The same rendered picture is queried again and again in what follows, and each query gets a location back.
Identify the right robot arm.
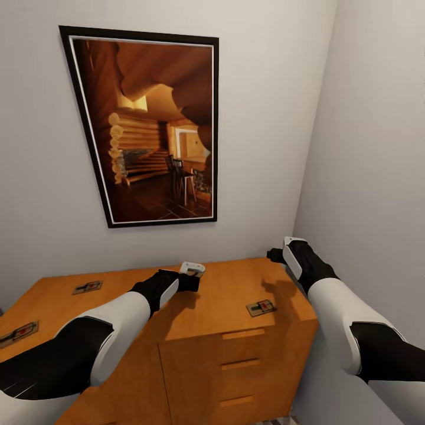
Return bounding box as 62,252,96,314
266,236,425,425

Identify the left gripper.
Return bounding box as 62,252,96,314
179,273,200,292

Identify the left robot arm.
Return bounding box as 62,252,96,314
0,261,205,425

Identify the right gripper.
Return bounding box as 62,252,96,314
266,248,287,265

